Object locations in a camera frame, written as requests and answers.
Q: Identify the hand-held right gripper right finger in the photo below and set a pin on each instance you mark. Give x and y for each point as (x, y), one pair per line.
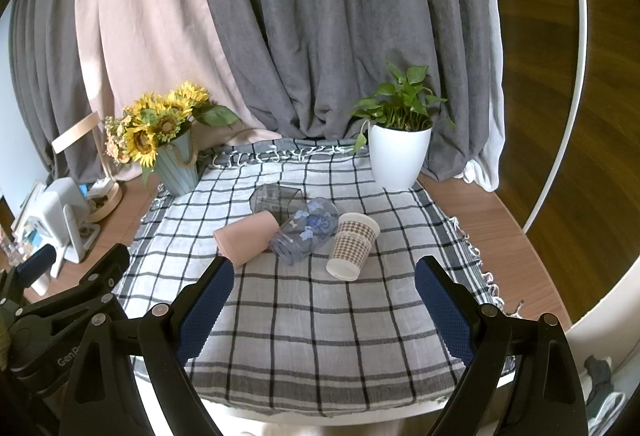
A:
(445, 311)

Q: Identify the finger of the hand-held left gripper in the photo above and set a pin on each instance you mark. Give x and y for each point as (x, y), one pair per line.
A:
(36, 263)
(100, 273)

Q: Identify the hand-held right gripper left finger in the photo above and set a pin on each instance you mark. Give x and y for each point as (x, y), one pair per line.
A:
(205, 311)

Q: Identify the pink cup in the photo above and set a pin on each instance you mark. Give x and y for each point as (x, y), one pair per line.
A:
(245, 237)

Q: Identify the brown houndstooth paper cup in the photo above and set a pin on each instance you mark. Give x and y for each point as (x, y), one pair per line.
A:
(351, 248)

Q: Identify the blue floral glass cup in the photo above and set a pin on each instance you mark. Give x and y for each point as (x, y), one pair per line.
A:
(300, 236)

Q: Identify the grey faceted glass cup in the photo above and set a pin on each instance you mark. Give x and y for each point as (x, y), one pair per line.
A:
(272, 200)

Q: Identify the stack of books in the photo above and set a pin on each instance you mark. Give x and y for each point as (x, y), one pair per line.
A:
(27, 211)

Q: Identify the white desktop device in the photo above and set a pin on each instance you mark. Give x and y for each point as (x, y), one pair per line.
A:
(55, 213)

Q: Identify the checked grey white tablecloth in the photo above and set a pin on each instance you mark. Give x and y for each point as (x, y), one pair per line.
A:
(310, 321)

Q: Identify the teal ribbed vase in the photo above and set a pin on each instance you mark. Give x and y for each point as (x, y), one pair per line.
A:
(177, 168)

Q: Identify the sunflower bouquet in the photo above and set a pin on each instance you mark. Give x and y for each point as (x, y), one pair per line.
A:
(145, 135)

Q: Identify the green plant in white pot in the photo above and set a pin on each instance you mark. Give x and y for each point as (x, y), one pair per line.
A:
(397, 155)

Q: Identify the dark grey cloth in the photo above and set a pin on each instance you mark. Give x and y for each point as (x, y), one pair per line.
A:
(599, 378)

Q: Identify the narrow grey curtain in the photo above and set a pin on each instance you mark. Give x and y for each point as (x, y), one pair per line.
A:
(42, 80)

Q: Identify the white sheer curtain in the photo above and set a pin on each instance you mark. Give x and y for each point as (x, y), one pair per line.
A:
(492, 125)

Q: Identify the pink curtain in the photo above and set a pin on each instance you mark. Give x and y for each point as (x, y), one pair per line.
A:
(145, 25)

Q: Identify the white curved hoop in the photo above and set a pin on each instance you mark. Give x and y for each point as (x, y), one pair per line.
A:
(570, 80)

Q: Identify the wide grey curtain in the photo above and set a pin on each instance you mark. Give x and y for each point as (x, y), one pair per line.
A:
(340, 25)

